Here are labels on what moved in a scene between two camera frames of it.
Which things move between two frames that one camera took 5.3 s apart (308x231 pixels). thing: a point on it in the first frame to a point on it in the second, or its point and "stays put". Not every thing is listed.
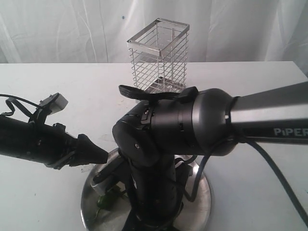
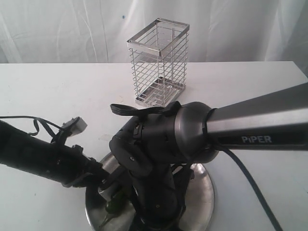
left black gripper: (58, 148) to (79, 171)
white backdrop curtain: (96, 31) stays put
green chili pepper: (105, 201) to (117, 204)
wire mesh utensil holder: (159, 57) stays put
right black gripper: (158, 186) stays put
